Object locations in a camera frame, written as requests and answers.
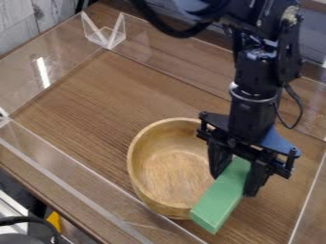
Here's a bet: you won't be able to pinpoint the green rectangular block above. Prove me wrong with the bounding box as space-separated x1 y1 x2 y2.
189 157 251 234

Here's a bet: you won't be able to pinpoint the clear acrylic enclosure walls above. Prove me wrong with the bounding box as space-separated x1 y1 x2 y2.
0 10 326 244

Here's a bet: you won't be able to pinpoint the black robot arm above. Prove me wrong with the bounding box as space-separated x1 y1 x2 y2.
129 0 303 197

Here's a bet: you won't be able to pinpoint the black cable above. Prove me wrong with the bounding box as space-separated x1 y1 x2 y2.
0 215 61 244

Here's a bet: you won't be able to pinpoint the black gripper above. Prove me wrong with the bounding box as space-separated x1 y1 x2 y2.
197 84 303 197

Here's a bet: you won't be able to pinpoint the yellow sticker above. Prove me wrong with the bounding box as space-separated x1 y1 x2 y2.
45 211 62 232

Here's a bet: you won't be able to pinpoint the clear acrylic corner bracket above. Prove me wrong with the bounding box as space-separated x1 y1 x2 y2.
80 12 125 51

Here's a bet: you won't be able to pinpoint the brown wooden bowl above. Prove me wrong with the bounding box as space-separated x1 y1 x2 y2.
125 117 212 220

